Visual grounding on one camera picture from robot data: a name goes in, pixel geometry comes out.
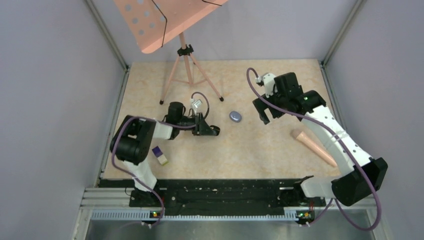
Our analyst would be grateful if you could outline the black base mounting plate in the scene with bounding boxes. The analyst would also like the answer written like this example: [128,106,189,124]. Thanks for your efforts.
[129,178,327,218]

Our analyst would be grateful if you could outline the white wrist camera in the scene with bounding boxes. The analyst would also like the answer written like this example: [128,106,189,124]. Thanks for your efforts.
[190,98,203,115]
[255,72,276,98]

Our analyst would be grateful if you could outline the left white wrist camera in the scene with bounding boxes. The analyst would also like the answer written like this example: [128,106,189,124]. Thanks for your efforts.
[190,98,203,115]

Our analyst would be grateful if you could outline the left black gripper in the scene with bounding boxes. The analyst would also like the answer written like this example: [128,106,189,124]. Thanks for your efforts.
[177,112,216,136]

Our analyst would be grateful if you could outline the aluminium frame rail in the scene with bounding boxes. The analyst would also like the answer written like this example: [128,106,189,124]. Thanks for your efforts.
[80,188,377,222]

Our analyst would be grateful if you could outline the pink music stand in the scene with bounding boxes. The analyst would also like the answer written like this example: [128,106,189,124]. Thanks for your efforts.
[114,0,226,105]

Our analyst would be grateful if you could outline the purple cable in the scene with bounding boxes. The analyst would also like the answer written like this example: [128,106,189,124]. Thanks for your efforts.
[110,91,211,229]
[246,67,383,232]

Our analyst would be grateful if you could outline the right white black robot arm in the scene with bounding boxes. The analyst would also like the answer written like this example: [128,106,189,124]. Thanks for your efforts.
[252,72,388,206]

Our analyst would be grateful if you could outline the purple earbud charging case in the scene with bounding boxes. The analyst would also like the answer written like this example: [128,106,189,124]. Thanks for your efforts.
[229,111,243,123]

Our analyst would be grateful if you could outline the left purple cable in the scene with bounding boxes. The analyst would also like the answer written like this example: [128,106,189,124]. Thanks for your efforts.
[110,91,211,229]

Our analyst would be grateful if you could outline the wooden toy microphone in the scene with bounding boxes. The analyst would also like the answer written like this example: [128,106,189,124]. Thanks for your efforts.
[290,129,338,168]

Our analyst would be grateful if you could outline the purple white small box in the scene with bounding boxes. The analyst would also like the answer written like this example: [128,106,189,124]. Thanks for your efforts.
[152,146,169,166]

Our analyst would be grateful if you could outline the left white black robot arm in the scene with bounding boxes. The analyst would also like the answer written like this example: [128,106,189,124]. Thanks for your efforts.
[109,101,221,207]

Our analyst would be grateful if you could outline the black earbud charging case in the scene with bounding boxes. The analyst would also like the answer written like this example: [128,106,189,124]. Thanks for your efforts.
[210,125,221,136]

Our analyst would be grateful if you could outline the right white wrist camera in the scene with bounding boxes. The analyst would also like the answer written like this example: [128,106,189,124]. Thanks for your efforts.
[255,72,276,98]

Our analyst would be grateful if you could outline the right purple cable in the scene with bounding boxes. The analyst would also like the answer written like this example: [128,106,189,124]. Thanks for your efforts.
[246,67,383,232]

